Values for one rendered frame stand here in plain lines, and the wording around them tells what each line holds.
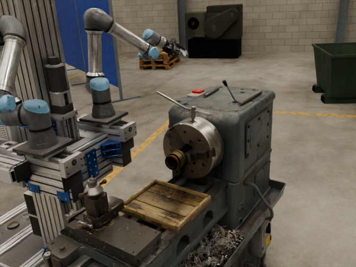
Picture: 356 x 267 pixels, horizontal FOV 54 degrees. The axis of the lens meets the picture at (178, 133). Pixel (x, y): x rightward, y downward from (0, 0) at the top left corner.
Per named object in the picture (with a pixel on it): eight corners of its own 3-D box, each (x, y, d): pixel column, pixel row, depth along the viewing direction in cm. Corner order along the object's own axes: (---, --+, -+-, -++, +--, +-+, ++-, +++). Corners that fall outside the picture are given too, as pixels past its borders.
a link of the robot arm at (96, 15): (96, 3, 198) (164, 49, 223) (92, 3, 207) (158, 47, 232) (87, 22, 199) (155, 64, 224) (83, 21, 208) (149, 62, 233)
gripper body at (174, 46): (174, 59, 247) (160, 52, 241) (174, 51, 251) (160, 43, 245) (180, 53, 242) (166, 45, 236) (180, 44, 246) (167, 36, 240)
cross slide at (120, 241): (89, 211, 166) (88, 203, 164) (162, 241, 143) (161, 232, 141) (61, 230, 153) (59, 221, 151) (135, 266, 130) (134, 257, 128)
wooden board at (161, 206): (155, 184, 198) (154, 178, 196) (211, 202, 178) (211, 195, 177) (118, 211, 175) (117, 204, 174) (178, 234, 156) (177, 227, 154)
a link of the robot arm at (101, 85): (94, 104, 214) (91, 82, 209) (89, 98, 226) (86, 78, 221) (113, 100, 219) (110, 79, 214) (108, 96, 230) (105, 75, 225)
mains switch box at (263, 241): (258, 257, 262) (261, 158, 232) (280, 265, 253) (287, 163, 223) (238, 286, 236) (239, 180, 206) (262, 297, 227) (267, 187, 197)
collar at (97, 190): (94, 185, 149) (92, 178, 148) (107, 189, 145) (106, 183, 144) (79, 193, 143) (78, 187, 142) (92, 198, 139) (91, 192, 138)
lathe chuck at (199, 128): (171, 161, 206) (172, 112, 193) (218, 179, 191) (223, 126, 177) (162, 168, 199) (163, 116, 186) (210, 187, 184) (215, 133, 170)
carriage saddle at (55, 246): (94, 219, 170) (92, 208, 167) (172, 253, 144) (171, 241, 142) (41, 256, 147) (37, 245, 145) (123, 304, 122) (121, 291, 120)
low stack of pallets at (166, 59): (154, 61, 1069) (153, 46, 1053) (181, 61, 1045) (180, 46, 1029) (138, 70, 959) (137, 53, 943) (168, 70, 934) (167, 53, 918)
